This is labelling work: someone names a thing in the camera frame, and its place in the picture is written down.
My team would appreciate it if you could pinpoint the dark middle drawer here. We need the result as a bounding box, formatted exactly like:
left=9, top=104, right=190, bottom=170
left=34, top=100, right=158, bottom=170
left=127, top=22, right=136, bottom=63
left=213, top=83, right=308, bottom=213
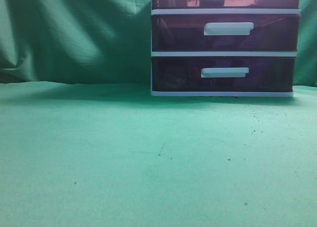
left=152, top=14, right=300, bottom=52

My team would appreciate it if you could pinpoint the dark bottom drawer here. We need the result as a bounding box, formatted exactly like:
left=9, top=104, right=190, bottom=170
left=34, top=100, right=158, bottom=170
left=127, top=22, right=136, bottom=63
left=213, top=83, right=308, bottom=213
left=152, top=57, right=295, bottom=92

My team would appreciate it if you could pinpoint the white drawer cabinet frame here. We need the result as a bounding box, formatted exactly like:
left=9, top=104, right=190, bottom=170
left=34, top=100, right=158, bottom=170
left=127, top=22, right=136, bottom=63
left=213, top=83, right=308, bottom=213
left=151, top=7, right=300, bottom=97

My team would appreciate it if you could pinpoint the green cloth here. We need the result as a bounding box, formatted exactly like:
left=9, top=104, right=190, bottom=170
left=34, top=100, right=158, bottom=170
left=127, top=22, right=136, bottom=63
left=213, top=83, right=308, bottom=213
left=0, top=0, right=317, bottom=227

